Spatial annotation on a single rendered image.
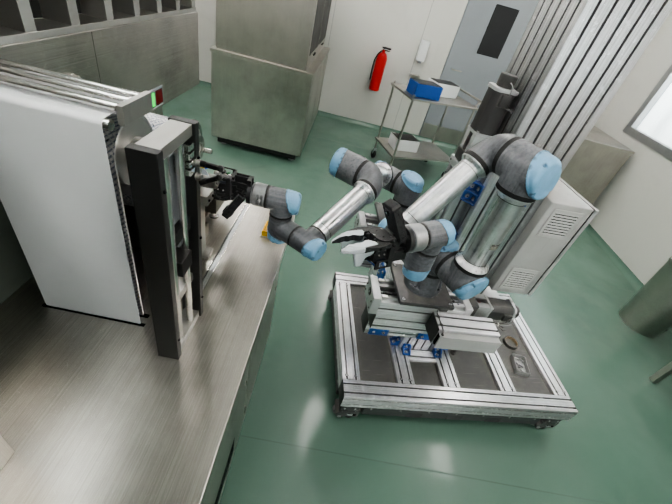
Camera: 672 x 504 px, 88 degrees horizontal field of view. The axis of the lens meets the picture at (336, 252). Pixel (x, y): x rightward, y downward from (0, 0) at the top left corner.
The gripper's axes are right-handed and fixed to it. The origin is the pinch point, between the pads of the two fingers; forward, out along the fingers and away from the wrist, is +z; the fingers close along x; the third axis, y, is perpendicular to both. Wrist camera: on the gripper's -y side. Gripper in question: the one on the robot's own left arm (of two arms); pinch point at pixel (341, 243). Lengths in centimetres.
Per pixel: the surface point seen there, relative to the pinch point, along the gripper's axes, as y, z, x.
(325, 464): 124, -18, 6
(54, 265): 14, 57, 29
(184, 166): -15.1, 30.6, 11.6
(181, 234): 0.1, 32.1, 12.8
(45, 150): -15, 52, 22
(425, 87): -8, -238, 236
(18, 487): 35, 65, -8
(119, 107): -24.4, 39.5, 15.0
